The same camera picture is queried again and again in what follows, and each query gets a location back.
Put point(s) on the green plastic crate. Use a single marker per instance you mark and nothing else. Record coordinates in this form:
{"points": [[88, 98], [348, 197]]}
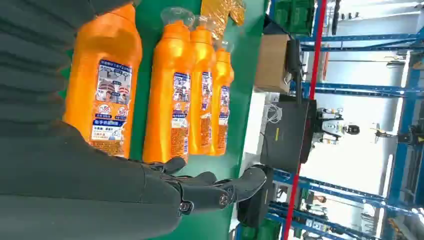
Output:
{"points": [[294, 16], [260, 232]]}

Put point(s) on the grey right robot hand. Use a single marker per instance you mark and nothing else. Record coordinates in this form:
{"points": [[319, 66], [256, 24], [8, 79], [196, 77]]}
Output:
{"points": [[82, 192]]}

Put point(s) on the yellow plastic sheet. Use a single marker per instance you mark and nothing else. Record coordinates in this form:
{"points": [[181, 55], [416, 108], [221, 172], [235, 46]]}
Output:
{"points": [[218, 13]]}

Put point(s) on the red pole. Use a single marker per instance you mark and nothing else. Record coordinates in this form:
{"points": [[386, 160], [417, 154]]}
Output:
{"points": [[318, 49]]}

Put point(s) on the green table mat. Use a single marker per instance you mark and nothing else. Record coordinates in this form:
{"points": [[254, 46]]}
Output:
{"points": [[245, 66]]}

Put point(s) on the white and black humanoid robot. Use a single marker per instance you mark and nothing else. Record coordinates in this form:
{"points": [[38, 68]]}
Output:
{"points": [[331, 127]]}

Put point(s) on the white flat board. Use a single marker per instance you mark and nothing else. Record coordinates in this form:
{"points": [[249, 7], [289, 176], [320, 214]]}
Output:
{"points": [[254, 126]]}

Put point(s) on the blue metal rack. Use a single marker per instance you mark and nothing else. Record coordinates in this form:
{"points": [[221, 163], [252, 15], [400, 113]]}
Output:
{"points": [[405, 99]]}

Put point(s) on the brown cardboard box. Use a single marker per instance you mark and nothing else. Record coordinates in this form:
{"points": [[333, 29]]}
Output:
{"points": [[271, 63]]}

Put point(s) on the black handheld device with antenna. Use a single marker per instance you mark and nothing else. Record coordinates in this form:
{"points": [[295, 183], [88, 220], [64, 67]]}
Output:
{"points": [[294, 56]]}

